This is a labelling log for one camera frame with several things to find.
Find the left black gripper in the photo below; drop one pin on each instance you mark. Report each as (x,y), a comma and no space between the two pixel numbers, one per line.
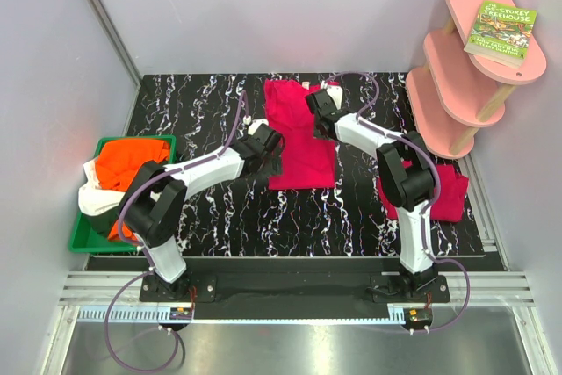
(274,165)

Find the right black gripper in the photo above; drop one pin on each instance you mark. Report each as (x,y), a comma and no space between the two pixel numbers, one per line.
(316,133)

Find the magenta t-shirt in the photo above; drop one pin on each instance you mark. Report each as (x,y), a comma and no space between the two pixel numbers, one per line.
(307,162)

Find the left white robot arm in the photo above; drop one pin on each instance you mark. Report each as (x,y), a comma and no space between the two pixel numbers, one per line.
(152,206)

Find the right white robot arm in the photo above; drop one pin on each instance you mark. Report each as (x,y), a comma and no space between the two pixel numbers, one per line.
(408,180)

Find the pink three-tier shelf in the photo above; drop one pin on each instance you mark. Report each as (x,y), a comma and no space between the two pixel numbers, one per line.
(454,94)

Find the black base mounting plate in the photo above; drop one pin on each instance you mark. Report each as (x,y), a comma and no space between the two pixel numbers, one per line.
(363,265)

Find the orange t-shirt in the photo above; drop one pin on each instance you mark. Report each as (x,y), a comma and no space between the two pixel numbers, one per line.
(119,161)

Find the folded dark pink t-shirt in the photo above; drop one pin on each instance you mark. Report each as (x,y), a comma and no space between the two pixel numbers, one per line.
(450,205)

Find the white t-shirt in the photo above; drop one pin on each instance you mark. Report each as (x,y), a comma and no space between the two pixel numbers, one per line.
(93,200)

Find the green storey treehouse book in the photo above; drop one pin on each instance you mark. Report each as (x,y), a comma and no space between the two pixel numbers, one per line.
(501,33)

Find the green plastic basket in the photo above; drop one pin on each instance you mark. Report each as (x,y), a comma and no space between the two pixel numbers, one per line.
(85,240)

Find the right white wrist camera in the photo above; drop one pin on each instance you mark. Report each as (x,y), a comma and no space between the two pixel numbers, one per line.
(334,91)

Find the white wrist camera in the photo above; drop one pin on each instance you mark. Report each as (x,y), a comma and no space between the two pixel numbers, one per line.
(253,124)
(334,91)

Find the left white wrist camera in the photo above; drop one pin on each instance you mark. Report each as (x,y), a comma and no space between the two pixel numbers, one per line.
(253,124)

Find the aluminium rail frame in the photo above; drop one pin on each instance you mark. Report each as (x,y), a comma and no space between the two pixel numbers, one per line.
(484,288)

